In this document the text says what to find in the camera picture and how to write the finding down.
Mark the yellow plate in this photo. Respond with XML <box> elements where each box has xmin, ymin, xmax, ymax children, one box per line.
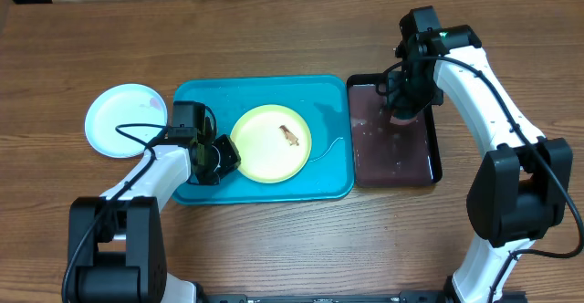
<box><xmin>230</xmin><ymin>104</ymin><xmax>312</xmax><ymax>183</ymax></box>

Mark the light blue plate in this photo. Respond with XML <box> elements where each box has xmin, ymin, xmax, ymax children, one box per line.
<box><xmin>85</xmin><ymin>83</ymin><xmax>168</xmax><ymax>159</ymax></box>

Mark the green sponge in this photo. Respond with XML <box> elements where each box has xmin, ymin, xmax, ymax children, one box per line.
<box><xmin>390</xmin><ymin>115</ymin><xmax>417</xmax><ymax>126</ymax></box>

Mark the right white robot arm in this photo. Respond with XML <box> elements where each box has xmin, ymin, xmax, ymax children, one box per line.
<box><xmin>376</xmin><ymin>6</ymin><xmax>583</xmax><ymax>302</ymax></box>

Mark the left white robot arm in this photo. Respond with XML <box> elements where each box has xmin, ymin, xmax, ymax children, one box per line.
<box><xmin>61</xmin><ymin>101</ymin><xmax>240</xmax><ymax>302</ymax></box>

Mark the black water tray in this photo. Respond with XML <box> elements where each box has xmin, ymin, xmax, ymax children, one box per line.
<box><xmin>347</xmin><ymin>74</ymin><xmax>443</xmax><ymax>188</ymax></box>

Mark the teal plastic tray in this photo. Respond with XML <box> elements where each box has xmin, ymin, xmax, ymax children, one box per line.
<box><xmin>172</xmin><ymin>75</ymin><xmax>355</xmax><ymax>205</ymax></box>

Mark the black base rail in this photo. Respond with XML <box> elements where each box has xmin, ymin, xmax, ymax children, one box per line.
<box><xmin>195</xmin><ymin>290</ymin><xmax>454</xmax><ymax>303</ymax></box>

